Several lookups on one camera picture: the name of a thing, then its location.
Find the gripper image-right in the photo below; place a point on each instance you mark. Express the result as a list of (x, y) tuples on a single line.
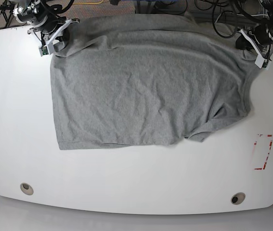
[(262, 35)]

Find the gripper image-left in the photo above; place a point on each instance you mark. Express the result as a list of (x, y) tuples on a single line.
[(46, 27)]

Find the grey T-shirt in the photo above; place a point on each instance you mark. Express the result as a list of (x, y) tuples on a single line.
[(147, 79)]

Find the black tripod stand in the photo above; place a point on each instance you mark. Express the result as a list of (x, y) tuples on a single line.
[(6, 11)]

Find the red tape rectangle marking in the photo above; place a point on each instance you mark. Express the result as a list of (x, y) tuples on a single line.
[(261, 151)]

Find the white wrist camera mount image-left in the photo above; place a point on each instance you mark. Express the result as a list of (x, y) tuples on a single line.
[(48, 47)]

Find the white wrist camera mount image-right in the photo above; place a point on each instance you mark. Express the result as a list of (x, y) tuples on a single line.
[(263, 53)]

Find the left table cable grommet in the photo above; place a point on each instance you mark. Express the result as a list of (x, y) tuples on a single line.
[(26, 189)]

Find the table cable grommet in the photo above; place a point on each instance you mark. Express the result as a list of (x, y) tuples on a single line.
[(26, 189), (238, 198)]

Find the right table cable grommet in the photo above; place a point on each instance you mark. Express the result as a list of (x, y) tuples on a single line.
[(238, 198)]

